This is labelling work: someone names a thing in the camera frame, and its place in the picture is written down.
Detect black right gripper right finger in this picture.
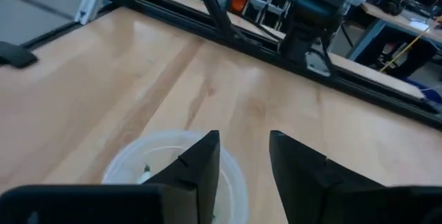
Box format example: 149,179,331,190
269,129,385,224

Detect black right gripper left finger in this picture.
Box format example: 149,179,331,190
142,129,221,224

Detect blue plastic bin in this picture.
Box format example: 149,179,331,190
406,76,442,104

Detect white paper strip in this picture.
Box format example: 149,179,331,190
137,164,153,185

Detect clear plastic bowl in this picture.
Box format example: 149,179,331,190
101,129,249,224

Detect wooden work desk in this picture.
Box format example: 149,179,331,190
346,0,442,63

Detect black table edge clip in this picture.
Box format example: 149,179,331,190
0,40,39,70

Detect black metal table frame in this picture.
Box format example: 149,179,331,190
44,0,442,130

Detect yellow floor cable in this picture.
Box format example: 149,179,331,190
378,15,442,73

